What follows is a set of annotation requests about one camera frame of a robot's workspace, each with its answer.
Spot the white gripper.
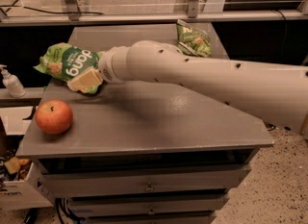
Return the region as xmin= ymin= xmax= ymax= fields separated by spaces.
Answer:
xmin=67 ymin=46 xmax=133 ymax=92

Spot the green rice chip bag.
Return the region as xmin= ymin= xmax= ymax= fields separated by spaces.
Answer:
xmin=35 ymin=43 xmax=103 ymax=94

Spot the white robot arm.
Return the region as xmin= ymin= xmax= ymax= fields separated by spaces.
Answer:
xmin=98 ymin=40 xmax=308 ymax=137

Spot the green jalapeno chip bag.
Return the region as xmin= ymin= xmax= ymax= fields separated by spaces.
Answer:
xmin=176 ymin=20 xmax=212 ymax=58

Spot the red apple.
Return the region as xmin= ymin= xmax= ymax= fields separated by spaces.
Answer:
xmin=36 ymin=100 xmax=73 ymax=135

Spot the white pump bottle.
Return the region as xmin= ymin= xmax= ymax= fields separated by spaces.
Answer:
xmin=0 ymin=64 xmax=26 ymax=98

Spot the grey drawer cabinet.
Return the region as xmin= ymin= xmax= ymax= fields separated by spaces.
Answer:
xmin=15 ymin=23 xmax=274 ymax=224

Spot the white cardboard box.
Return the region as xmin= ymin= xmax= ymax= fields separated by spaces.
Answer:
xmin=0 ymin=157 xmax=54 ymax=211

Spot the grey metal rail frame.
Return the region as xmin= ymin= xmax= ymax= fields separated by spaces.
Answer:
xmin=0 ymin=0 xmax=308 ymax=27

